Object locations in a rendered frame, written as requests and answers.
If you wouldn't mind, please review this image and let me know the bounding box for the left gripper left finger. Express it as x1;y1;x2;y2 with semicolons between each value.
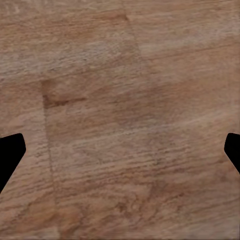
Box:
0;133;26;193

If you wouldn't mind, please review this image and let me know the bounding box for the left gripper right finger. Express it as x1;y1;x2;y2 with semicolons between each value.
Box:
224;133;240;173

